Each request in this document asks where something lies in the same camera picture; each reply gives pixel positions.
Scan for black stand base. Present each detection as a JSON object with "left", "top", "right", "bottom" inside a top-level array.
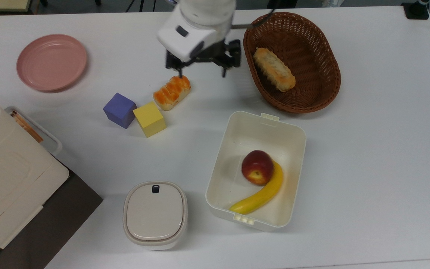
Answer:
[{"left": 402, "top": 0, "right": 430, "bottom": 20}]

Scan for black tripod legs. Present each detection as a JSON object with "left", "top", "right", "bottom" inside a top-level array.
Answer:
[{"left": 125, "top": 0, "right": 156, "bottom": 12}]

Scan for brown orange stick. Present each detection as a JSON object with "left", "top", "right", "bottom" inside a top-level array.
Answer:
[{"left": 10, "top": 111, "right": 44, "bottom": 143}]

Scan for red apple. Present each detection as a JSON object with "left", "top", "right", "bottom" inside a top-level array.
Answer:
[{"left": 242, "top": 150, "right": 274, "bottom": 186}]

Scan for yellow cube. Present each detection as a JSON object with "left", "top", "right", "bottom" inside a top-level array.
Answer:
[{"left": 133, "top": 101, "right": 167, "bottom": 138}]

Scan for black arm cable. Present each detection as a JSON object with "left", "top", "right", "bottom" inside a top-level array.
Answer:
[{"left": 232, "top": 7, "right": 277, "bottom": 30}]

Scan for dark brown crate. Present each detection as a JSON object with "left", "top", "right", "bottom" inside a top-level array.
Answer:
[{"left": 0, "top": 161, "right": 104, "bottom": 269}]

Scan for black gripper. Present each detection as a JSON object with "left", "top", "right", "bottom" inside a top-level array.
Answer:
[{"left": 165, "top": 39, "right": 242, "bottom": 78}]

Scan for cream plastic machine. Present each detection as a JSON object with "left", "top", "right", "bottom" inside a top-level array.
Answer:
[{"left": 0, "top": 89, "right": 69, "bottom": 268}]

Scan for yellow banana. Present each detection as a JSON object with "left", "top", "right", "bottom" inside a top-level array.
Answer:
[{"left": 230, "top": 160, "right": 284, "bottom": 215}]

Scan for orange glazed bread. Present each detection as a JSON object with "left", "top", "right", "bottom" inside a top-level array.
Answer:
[{"left": 153, "top": 75, "right": 191, "bottom": 111}]

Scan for brown wicker basket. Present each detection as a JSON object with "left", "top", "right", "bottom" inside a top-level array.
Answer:
[{"left": 243, "top": 12, "right": 342, "bottom": 114}]

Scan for long baked bread loaf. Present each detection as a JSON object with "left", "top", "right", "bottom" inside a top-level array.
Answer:
[{"left": 253, "top": 47, "right": 296, "bottom": 93}]

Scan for white plastic container box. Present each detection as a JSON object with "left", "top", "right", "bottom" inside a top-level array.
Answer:
[{"left": 205, "top": 111, "right": 307, "bottom": 232}]

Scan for small white lidded bin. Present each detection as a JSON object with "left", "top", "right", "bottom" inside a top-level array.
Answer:
[{"left": 123, "top": 181, "right": 188, "bottom": 251}]

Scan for pink plate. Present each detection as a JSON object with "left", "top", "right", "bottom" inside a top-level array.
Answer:
[{"left": 16, "top": 34, "right": 88, "bottom": 92}]

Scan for purple cube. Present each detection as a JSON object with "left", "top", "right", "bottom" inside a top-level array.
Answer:
[{"left": 103, "top": 93, "right": 138, "bottom": 129}]

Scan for clear plastic tray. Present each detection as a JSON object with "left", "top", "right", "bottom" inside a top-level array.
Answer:
[{"left": 4, "top": 106, "right": 63, "bottom": 157}]

